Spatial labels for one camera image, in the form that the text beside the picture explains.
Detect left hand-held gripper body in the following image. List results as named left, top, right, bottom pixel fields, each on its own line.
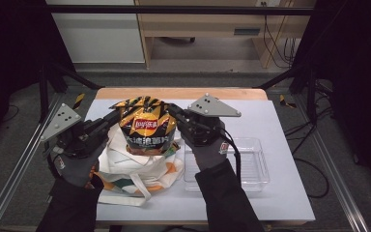
left=40, top=102, right=110, bottom=160

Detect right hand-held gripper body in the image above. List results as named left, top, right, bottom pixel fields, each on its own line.
left=177, top=93, right=242, bottom=148

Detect black and yellow chip bag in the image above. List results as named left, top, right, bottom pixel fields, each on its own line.
left=109, top=95, right=179, bottom=158

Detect white tote bag coloured patches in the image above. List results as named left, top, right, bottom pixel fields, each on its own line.
left=91, top=124, right=186, bottom=207

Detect person's right hand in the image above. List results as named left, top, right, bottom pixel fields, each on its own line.
left=185, top=138, right=232, bottom=172

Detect person's left hand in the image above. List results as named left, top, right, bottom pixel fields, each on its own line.
left=52, top=141, right=108, bottom=190

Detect black and yellow floor tape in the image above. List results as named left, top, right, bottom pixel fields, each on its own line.
left=72, top=93, right=87, bottom=111
left=278, top=94, right=298, bottom=109

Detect clear plastic container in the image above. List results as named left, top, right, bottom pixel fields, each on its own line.
left=183, top=136, right=271, bottom=193

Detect white cabinet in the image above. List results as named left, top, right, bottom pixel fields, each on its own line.
left=46, top=0, right=146, bottom=64

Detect wooden desk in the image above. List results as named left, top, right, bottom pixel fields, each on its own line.
left=134, top=0, right=317, bottom=70

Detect dark curtain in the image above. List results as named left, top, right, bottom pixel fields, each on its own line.
left=291, top=0, right=371, bottom=197
left=0, top=0, right=75, bottom=153

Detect black upright frame post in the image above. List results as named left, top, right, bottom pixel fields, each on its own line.
left=305, top=67, right=319, bottom=126
left=38, top=61, right=51, bottom=123

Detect black slanted frame strut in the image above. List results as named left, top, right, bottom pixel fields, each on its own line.
left=47, top=62, right=103, bottom=91
left=256, top=64, right=307, bottom=91

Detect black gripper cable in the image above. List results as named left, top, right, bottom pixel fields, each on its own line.
left=220, top=128, right=243, bottom=189

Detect aluminium frame rail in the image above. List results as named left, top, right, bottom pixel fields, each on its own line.
left=0, top=93, right=66, bottom=232
left=294, top=93, right=371, bottom=232

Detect black cables beside desk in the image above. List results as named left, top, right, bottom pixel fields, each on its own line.
left=261, top=1, right=300, bottom=70

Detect black horizontal frame bar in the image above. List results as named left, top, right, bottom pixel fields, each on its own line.
left=44, top=4, right=315, bottom=15

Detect black floor cable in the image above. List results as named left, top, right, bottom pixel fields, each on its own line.
left=283, top=105, right=332, bottom=199

